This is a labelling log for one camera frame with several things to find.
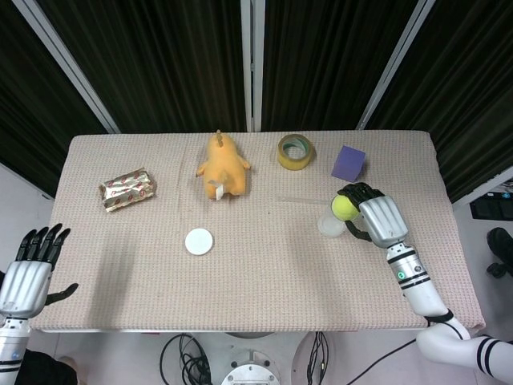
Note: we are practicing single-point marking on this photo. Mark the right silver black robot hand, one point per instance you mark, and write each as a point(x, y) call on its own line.
point(382, 220)

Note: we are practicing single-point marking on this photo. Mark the orange plush toy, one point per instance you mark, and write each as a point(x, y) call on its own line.
point(224, 168)

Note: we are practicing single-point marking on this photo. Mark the black equipment box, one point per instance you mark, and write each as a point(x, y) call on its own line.
point(491, 206)

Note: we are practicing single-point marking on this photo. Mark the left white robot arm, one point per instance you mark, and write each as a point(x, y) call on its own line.
point(12, 345)

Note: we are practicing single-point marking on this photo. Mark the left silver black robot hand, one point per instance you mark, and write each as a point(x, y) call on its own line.
point(24, 284)

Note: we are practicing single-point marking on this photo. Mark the transparent plastic cylinder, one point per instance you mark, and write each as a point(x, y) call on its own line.
point(328, 228)

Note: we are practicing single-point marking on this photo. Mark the white round lid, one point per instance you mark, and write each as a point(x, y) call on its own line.
point(199, 241)

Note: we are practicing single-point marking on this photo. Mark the yellow packing tape roll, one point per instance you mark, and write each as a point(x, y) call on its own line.
point(290, 161)

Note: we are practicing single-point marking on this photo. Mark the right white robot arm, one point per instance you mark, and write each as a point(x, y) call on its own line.
point(425, 297)

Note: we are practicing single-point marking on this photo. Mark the grey metal frame post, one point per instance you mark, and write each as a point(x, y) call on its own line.
point(394, 66)
point(68, 68)
point(252, 64)

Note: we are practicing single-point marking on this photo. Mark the black curtain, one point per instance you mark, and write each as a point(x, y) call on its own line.
point(168, 60)

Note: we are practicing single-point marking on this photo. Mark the pink woven tablecloth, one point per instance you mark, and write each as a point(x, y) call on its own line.
point(260, 280)

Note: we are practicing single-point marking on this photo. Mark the purple foam cube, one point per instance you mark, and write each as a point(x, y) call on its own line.
point(346, 162)

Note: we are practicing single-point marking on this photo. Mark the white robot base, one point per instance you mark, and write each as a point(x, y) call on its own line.
point(250, 369)

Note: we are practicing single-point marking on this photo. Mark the gold foil snack package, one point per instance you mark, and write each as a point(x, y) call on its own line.
point(128, 190)

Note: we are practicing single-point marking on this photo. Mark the yellow tennis ball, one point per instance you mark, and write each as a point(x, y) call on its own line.
point(344, 208)

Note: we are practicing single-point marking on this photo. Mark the clear plastic rod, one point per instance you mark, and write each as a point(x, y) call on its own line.
point(300, 200)

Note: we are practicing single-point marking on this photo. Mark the black office chair base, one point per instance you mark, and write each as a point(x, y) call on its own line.
point(501, 248)

